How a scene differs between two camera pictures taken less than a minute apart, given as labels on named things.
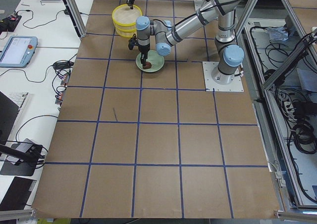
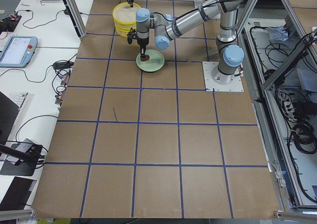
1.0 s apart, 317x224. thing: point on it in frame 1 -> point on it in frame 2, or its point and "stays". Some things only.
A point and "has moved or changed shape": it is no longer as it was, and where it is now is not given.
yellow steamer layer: x=124 y=15 stays
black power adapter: x=63 y=65 stays
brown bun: x=146 y=65 has moved or changed shape
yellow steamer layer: x=127 y=31 stays
